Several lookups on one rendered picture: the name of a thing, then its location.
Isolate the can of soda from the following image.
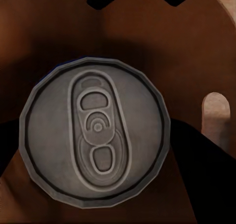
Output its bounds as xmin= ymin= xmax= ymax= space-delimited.
xmin=19 ymin=56 xmax=171 ymax=209

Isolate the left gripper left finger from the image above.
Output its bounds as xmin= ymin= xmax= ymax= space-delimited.
xmin=0 ymin=119 xmax=19 ymax=177

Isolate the trash can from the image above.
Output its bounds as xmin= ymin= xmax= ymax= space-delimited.
xmin=0 ymin=0 xmax=236 ymax=224

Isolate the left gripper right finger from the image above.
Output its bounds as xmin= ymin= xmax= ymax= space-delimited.
xmin=170 ymin=119 xmax=236 ymax=224

